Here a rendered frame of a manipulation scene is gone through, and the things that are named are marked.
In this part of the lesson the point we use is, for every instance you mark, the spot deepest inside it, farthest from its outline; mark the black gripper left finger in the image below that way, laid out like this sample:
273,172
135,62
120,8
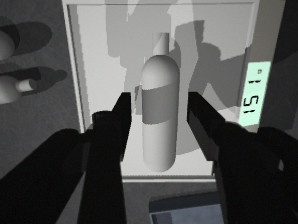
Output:
37,190

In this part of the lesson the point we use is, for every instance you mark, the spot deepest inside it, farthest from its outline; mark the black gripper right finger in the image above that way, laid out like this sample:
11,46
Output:
247,192

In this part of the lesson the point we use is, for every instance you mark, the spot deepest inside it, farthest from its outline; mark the white digital scale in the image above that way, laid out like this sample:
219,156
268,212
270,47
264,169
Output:
210,40

